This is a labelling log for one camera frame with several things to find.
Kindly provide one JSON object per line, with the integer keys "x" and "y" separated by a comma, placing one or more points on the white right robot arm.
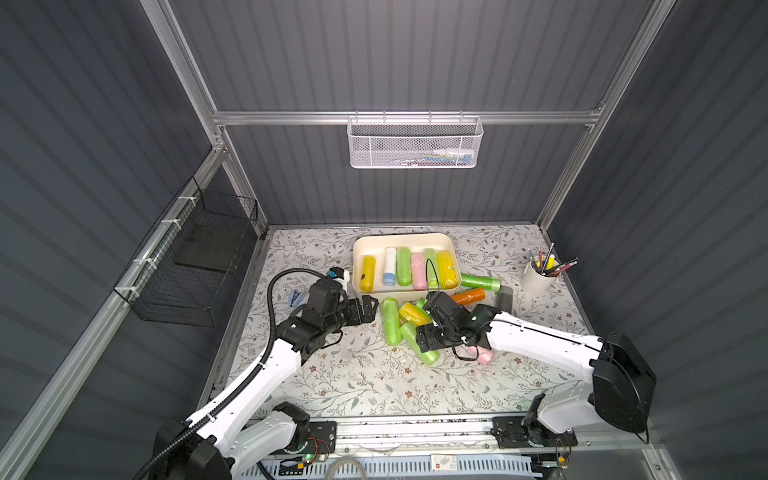
{"x": 615, "y": 385}

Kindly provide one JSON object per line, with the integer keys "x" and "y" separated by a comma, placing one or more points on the white wire wall basket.
{"x": 426, "y": 142}

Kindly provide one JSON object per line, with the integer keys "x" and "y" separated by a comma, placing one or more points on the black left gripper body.
{"x": 365, "y": 309}

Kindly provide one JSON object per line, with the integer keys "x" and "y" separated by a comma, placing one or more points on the yellow trash bag roll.
{"x": 367, "y": 278}
{"x": 410, "y": 313}
{"x": 447, "y": 274}

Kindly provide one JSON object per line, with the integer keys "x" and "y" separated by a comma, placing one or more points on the cream storage box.
{"x": 375, "y": 246}

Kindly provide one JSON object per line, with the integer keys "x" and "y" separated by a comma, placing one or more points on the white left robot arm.
{"x": 216, "y": 441}

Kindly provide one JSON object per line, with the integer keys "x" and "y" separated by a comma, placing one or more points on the white blue trash bag roll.
{"x": 389, "y": 274}

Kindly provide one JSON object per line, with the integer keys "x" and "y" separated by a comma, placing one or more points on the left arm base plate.
{"x": 317, "y": 437}

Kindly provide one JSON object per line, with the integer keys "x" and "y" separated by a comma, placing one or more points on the white pen cup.
{"x": 543, "y": 270}

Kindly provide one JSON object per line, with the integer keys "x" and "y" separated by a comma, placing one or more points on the grey trash bag roll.
{"x": 505, "y": 299}

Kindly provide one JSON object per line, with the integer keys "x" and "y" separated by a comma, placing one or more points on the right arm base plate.
{"x": 525, "y": 430}

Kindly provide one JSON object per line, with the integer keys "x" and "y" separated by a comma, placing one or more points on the pink trash bag roll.
{"x": 418, "y": 269}
{"x": 485, "y": 356}

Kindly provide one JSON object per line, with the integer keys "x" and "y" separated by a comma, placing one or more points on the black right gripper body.
{"x": 430, "y": 336}

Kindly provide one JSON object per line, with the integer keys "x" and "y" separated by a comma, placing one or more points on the black wire side basket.
{"x": 193, "y": 273}

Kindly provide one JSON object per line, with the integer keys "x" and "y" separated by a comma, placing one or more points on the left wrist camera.
{"x": 342, "y": 276}

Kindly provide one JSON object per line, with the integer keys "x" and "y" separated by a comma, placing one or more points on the orange trash bag roll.
{"x": 469, "y": 297}

